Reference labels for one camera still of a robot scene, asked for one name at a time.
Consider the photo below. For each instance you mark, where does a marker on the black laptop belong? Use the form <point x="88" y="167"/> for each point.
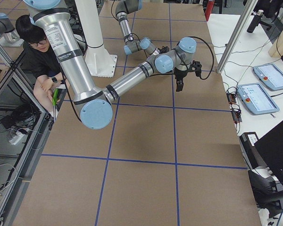
<point x="270" y="148"/>

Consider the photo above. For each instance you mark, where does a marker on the green phone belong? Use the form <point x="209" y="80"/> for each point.
<point x="55" y="97"/>

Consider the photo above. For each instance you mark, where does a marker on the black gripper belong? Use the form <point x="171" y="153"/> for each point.
<point x="180" y="75"/>

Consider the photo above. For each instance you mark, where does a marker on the blue teach pendant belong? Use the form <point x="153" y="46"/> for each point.
<point x="256" y="99"/>
<point x="270" y="75"/>

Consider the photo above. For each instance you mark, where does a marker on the aluminium frame post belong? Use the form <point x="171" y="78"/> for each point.
<point x="236" y="34"/>

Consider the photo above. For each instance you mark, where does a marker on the black flask bottle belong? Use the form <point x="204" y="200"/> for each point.
<point x="255" y="21"/>

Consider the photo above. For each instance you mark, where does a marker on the red thermos bottle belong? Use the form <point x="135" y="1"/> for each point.
<point x="210" y="5"/>

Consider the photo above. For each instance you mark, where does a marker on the far blue teach pendant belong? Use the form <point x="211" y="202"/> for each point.
<point x="270" y="75"/>

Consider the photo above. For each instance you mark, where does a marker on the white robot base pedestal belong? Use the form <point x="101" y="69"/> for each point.
<point x="100" y="63"/>

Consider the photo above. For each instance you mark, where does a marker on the near blue teach pendant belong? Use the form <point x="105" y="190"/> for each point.
<point x="256" y="99"/>

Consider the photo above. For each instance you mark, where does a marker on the brown table mat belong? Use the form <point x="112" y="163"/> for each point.
<point x="166" y="159"/>

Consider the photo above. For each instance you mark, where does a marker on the seated person black jacket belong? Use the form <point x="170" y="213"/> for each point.
<point x="42" y="61"/>

